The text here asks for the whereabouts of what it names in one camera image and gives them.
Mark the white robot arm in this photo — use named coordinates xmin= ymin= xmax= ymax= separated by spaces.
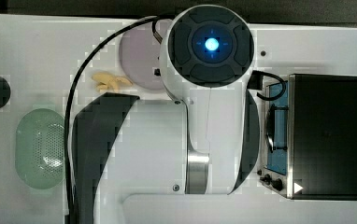
xmin=65 ymin=5 xmax=260 ymax=224

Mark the green perforated strainer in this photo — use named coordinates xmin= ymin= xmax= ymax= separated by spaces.
xmin=15 ymin=108 xmax=64 ymax=189

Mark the grey round plate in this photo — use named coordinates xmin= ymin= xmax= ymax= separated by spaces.
xmin=119 ymin=22 xmax=164 ymax=91

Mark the peeled banana toy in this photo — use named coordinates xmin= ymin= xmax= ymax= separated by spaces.
xmin=92 ymin=72 xmax=133 ymax=92

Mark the black toaster oven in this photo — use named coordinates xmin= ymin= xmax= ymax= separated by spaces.
xmin=258 ymin=74 xmax=357 ymax=201

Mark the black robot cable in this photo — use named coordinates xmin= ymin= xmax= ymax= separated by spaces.
xmin=64 ymin=15 xmax=168 ymax=224

